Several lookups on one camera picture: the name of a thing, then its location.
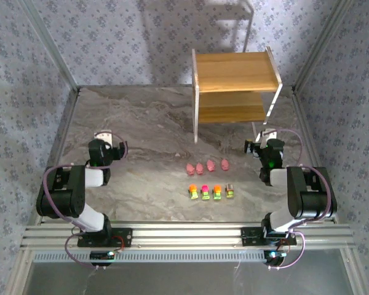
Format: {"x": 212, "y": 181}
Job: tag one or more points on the pink pig toy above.
{"x": 211, "y": 165}
{"x": 224, "y": 164}
{"x": 190, "y": 169}
{"x": 200, "y": 168}

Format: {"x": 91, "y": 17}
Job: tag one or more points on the brown-topped toy car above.
{"x": 230, "y": 190}

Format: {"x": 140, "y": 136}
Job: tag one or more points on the orange-topped green toy car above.
{"x": 216, "y": 192}
{"x": 192, "y": 192}

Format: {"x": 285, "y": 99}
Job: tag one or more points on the pink-topped green toy car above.
{"x": 205, "y": 192}

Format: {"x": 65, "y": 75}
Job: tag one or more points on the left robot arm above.
{"x": 64, "y": 196}

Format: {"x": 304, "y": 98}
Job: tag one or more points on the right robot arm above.
{"x": 307, "y": 196}

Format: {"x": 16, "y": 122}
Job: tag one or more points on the wooden two-tier shelf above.
{"x": 233, "y": 73}

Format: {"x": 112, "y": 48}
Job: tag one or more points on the left controller board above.
{"x": 101, "y": 255}

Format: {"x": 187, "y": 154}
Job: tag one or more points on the controller board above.
{"x": 273, "y": 255}
{"x": 101, "y": 255}

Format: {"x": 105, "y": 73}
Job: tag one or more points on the right controller board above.
{"x": 273, "y": 255}

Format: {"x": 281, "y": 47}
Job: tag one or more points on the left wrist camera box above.
{"x": 104, "y": 136}

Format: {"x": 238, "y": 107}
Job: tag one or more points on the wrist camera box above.
{"x": 269, "y": 134}
{"x": 104, "y": 136}

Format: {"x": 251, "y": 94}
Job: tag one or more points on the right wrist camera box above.
{"x": 269, "y": 134}

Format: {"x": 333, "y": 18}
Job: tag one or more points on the aluminium frame side rail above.
{"x": 57, "y": 153}
{"x": 306, "y": 123}

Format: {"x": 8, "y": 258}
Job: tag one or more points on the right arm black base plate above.
{"x": 249, "y": 236}

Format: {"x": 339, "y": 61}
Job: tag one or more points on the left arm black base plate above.
{"x": 123, "y": 238}

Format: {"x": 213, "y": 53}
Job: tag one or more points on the aluminium mounting rail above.
{"x": 187, "y": 236}

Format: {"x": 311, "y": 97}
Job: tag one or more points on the aluminium frame post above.
{"x": 50, "y": 43}
{"x": 323, "y": 43}

